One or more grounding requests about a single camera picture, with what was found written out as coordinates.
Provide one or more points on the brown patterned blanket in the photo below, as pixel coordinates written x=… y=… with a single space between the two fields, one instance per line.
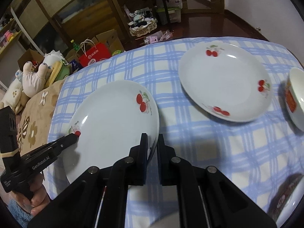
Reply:
x=35 y=119

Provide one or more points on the blue plaid cloth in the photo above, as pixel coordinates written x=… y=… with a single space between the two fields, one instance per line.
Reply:
x=261 y=158

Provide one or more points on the large cherry plate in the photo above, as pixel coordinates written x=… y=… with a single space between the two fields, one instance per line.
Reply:
x=226 y=81

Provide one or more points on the red paper shopping bag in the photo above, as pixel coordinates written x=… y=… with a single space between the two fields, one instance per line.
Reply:
x=93 y=52

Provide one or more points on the cardboard box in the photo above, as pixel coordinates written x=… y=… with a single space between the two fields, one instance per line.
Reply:
x=111 y=40

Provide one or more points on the wooden wardrobe with shelves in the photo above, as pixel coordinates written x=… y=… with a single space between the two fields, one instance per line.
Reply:
x=51 y=24

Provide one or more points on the person's left hand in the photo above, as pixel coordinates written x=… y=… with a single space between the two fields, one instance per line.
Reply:
x=40 y=198

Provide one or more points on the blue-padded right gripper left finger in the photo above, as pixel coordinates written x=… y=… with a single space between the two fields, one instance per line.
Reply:
x=98 y=197

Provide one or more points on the large plain white bowl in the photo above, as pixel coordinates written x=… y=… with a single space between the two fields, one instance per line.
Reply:
x=294 y=97

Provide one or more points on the red-patterned small bowl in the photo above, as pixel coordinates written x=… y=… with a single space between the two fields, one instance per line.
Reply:
x=286 y=207

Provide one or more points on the stuffed plush toy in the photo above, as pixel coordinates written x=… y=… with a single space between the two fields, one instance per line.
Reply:
x=36 y=73

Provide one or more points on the wicker basket with items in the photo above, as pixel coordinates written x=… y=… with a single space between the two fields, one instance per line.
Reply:
x=141 y=22

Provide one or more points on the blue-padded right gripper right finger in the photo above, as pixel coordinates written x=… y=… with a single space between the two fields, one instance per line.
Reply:
x=206 y=197

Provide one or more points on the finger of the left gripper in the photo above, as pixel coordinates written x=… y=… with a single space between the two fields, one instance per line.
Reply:
x=64 y=142

